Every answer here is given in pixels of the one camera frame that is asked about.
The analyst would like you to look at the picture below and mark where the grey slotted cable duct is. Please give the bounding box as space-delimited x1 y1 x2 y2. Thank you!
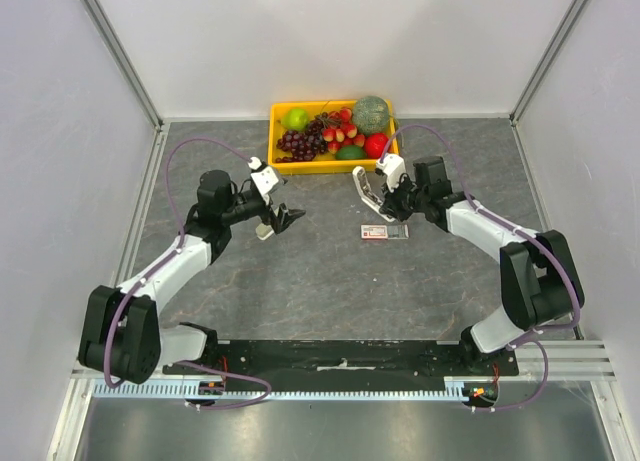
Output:
91 378 497 402

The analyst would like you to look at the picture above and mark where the white rectangular case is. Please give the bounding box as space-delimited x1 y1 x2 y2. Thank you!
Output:
255 223 274 241

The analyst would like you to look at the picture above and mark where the yellow plastic tray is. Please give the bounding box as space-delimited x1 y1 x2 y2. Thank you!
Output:
267 100 396 175

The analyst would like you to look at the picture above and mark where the dark purple grape bunch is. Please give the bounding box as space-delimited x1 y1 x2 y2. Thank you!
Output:
275 114 329 163

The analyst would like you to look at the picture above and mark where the green white stapler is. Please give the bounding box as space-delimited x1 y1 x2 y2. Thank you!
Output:
352 166 395 222

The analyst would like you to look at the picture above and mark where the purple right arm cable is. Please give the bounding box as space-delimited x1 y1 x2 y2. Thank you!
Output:
377 124 584 413

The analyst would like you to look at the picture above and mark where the green lime fruit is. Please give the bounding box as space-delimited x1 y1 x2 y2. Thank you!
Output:
335 145 367 161

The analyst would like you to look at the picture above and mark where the green pear fruit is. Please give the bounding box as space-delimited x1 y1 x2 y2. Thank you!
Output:
279 107 310 131

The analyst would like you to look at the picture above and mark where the green netted melon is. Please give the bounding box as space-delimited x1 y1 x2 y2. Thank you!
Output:
352 95 391 136

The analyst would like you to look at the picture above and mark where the red white staple box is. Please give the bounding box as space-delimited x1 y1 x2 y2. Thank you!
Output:
360 224 409 240

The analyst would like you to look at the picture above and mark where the aluminium frame rail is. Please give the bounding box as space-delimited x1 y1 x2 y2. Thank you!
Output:
69 337 617 381

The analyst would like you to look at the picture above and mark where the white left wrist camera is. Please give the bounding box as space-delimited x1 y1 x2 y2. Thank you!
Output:
248 157 286 202

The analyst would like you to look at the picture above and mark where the red strawberry cluster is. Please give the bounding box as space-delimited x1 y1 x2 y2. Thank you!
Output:
319 107 366 155

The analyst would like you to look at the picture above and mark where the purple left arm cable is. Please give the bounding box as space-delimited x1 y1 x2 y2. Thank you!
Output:
102 136 274 412

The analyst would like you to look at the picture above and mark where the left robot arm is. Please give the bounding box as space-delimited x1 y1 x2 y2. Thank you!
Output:
78 165 305 389

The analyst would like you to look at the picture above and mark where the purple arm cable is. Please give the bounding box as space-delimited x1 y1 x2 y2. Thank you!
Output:
377 124 584 413
102 136 274 412

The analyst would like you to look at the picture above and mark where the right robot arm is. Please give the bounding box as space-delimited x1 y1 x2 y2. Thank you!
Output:
376 154 584 375

